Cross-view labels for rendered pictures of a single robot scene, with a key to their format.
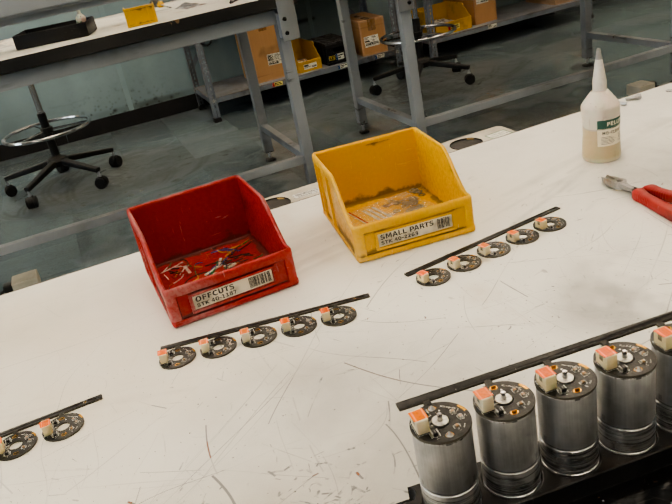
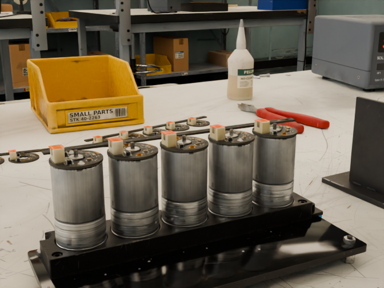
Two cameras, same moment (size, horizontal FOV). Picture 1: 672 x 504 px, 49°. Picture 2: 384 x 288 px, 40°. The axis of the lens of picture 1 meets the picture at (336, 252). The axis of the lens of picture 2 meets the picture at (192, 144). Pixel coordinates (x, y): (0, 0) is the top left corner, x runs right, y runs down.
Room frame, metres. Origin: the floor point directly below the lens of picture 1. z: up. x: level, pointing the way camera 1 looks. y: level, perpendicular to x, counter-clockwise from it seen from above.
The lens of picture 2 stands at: (0.00, -0.02, 0.89)
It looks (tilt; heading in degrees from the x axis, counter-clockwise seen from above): 17 degrees down; 345
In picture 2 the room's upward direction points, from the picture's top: straight up
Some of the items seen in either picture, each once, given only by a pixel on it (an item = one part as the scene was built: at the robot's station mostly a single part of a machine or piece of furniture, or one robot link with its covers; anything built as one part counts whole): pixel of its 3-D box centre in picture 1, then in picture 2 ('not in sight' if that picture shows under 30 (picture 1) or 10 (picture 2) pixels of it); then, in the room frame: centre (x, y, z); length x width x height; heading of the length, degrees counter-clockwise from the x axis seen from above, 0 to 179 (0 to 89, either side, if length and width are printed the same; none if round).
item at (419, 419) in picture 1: (421, 421); (59, 153); (0.23, -0.02, 0.82); 0.01 x 0.01 x 0.01; 11
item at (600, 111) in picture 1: (600, 104); (240, 59); (0.63, -0.26, 0.80); 0.03 x 0.03 x 0.10
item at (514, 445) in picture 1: (508, 446); (134, 196); (0.24, -0.05, 0.79); 0.02 x 0.02 x 0.05
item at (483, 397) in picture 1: (485, 399); (117, 146); (0.24, -0.05, 0.82); 0.01 x 0.01 x 0.01; 11
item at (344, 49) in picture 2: not in sight; (371, 50); (0.69, -0.48, 0.80); 0.15 x 0.12 x 0.10; 1
